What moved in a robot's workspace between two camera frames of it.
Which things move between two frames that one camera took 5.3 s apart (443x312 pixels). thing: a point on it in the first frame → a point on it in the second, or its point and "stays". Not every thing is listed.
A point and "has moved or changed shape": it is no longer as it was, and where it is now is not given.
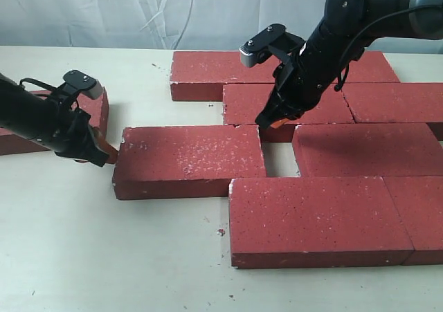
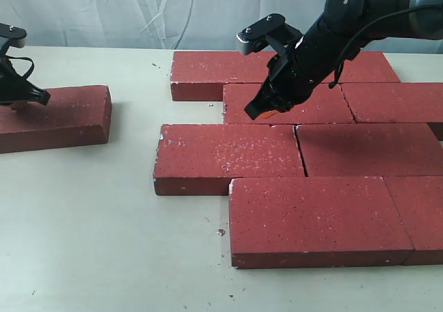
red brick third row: [367, 150] stays
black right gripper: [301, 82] → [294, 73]
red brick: [315, 222] stays
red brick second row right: [394, 102] stays
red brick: [419, 200] stays
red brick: [200, 75] stays
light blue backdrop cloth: [164, 14] stays
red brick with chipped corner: [185, 162] has moved or changed shape
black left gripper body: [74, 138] → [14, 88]
